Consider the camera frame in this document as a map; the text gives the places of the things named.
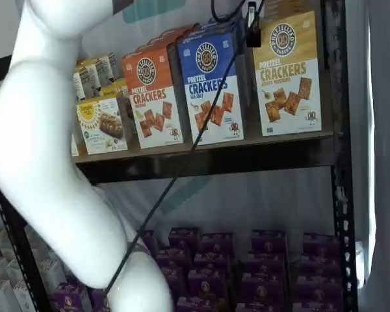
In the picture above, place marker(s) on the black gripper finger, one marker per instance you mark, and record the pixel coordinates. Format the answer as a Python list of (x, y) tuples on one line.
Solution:
[(253, 35)]

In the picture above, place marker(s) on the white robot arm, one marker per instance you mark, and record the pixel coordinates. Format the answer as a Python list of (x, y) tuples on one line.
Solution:
[(35, 130)]

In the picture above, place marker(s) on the blue white pretzel crackers box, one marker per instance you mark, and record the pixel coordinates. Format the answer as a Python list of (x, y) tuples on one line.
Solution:
[(214, 27), (195, 65)]

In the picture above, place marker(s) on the yellow white pretzel crackers box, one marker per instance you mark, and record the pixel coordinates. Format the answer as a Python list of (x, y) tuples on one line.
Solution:
[(289, 6), (289, 97)]

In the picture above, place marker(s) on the orange white pretzel crackers box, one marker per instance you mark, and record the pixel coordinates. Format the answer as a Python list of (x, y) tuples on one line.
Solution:
[(152, 123), (178, 31), (162, 40)]

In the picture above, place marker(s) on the brown wooden shelf board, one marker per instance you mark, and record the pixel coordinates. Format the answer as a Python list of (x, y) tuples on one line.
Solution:
[(247, 143)]

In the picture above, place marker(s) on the Simple Mills Sweet Thins box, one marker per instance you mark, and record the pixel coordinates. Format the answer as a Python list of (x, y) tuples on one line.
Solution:
[(104, 71), (79, 86), (91, 81), (115, 65)]

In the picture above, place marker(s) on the Simple Mills almond bar box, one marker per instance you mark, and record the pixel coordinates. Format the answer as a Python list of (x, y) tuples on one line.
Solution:
[(100, 130), (120, 83), (112, 91)]

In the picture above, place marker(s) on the purple Annie's box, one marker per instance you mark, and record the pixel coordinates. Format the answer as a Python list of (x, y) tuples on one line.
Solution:
[(71, 299), (216, 243), (320, 268), (97, 304), (268, 242), (172, 259), (183, 237), (263, 308), (266, 289), (211, 263), (321, 243), (267, 265), (174, 281), (201, 305), (318, 292), (208, 284)]

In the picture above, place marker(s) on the black metal shelving rack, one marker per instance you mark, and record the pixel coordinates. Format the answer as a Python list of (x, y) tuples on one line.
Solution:
[(341, 162)]

